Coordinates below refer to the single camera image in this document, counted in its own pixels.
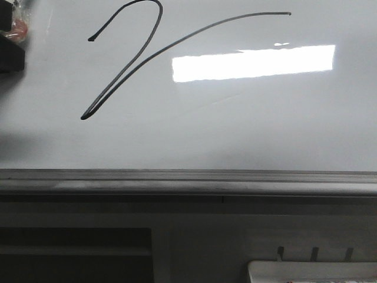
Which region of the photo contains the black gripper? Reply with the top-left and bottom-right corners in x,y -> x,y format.
1,1 -> 25,73

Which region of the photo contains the white glossy whiteboard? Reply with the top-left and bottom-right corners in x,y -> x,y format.
1,1 -> 376,171

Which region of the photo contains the red round object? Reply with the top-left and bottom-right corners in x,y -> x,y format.
5,19 -> 28,43

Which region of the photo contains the white box lower right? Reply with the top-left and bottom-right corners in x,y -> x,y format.
248,261 -> 376,282

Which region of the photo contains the grey aluminium whiteboard frame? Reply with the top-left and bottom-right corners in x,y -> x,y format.
1,169 -> 376,198

